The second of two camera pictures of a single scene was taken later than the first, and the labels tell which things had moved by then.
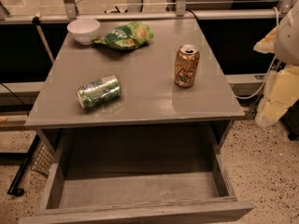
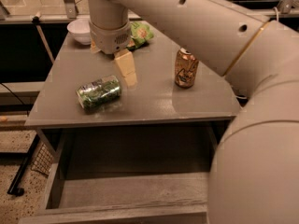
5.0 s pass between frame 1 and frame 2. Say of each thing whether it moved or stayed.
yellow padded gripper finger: moved
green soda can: stayed
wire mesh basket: stayed
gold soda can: stayed
